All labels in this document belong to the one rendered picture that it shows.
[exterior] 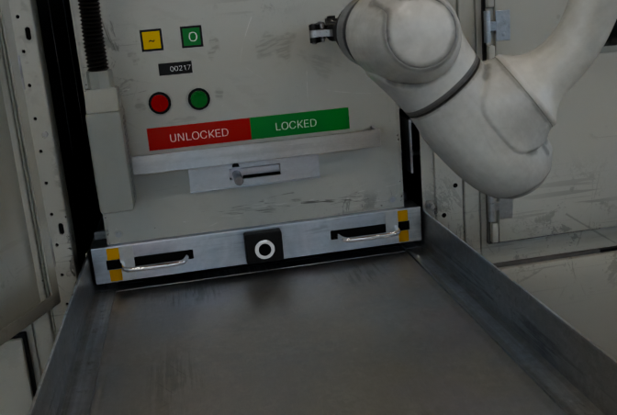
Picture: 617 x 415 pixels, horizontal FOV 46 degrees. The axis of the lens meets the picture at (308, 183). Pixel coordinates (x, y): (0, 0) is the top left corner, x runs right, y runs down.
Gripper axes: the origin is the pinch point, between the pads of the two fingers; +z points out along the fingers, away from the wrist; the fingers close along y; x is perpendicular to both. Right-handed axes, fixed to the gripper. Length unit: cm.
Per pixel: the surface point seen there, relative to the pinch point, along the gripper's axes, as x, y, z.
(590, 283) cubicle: -49, 44, 2
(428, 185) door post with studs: -27.6, 15.0, 4.0
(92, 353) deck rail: -38, -40, -19
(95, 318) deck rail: -38, -40, -7
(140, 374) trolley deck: -38, -33, -26
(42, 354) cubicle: -47, -51, 4
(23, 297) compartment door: -36, -52, 0
